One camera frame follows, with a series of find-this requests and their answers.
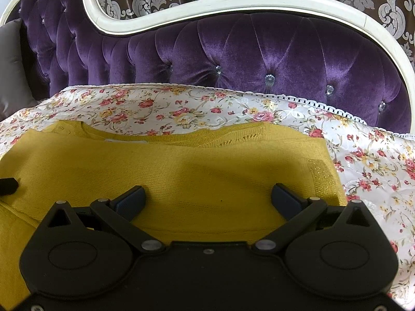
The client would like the mustard yellow knit sweater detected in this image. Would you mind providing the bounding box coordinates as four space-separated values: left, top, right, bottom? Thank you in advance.
1 121 346 308

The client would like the floral quilted bedspread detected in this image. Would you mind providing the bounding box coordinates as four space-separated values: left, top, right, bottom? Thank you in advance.
1 84 414 309

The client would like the grey satin pillow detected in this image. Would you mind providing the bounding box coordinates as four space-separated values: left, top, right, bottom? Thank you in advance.
0 19 39 121

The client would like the purple tufted white-framed headboard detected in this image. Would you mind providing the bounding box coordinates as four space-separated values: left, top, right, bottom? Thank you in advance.
9 0 412 133

